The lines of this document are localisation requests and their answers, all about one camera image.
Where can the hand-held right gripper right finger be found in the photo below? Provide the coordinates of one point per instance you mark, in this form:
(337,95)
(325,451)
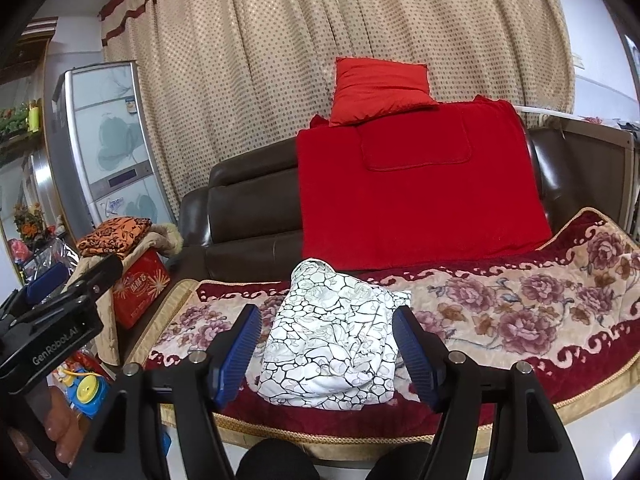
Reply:
(415,355)

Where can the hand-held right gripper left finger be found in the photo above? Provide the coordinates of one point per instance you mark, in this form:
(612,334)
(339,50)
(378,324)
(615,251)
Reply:
(237,355)

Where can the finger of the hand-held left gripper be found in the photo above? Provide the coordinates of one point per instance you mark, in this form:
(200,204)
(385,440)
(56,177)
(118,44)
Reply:
(97,275)
(47,280)

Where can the white black-patterned coat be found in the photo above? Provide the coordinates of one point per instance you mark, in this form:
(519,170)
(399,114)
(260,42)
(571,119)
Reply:
(330,340)

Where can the person's left hand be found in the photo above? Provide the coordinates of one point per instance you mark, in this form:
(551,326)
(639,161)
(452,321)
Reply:
(62,430)

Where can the silver foil wrap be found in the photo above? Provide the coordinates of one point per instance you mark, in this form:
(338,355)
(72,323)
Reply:
(55,255)

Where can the orange black patterned cloth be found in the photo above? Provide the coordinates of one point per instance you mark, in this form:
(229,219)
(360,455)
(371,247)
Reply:
(115,237)

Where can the red printed box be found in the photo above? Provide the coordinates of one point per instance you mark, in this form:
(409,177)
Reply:
(140,285)

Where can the beige quilted jacket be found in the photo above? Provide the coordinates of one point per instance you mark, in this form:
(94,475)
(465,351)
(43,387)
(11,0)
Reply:
(107,332)

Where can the orange artificial flowers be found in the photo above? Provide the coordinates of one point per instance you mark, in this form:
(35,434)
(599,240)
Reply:
(31,222)

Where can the yellow blue toy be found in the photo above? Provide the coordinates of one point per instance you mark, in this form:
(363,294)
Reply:
(87,392)

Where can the floral plush blanket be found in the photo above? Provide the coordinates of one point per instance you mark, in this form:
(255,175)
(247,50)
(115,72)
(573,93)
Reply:
(500,320)

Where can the person's right leg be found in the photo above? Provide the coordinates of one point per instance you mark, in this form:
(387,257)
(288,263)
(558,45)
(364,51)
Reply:
(400,462)

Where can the person's leg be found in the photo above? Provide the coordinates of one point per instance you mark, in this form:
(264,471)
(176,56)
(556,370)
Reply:
(277,460)
(400,462)

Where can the person's left leg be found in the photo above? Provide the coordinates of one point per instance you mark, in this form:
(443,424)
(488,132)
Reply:
(277,460)

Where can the silver floral refrigerator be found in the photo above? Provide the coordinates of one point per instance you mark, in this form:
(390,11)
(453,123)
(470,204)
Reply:
(105,135)

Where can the red throw blanket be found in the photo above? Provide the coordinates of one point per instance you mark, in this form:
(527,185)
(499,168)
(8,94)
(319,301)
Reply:
(425,210)

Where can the brown leather sofa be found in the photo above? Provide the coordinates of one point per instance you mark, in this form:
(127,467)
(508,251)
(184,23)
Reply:
(250,210)

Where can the yellow bottle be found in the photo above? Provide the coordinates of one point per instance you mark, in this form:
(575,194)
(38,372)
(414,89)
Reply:
(34,117)

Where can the green artificial plant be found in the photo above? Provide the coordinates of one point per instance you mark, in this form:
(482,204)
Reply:
(14,120)

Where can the dark wooden furniture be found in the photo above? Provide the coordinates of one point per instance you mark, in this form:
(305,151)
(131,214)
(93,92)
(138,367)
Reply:
(600,175)

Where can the beige dotted curtain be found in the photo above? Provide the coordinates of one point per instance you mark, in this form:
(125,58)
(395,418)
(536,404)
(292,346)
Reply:
(250,60)

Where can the red pillow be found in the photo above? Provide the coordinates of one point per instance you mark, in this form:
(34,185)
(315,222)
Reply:
(380,90)

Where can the white rail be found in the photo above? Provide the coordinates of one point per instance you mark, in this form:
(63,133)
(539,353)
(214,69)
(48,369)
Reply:
(550,112)

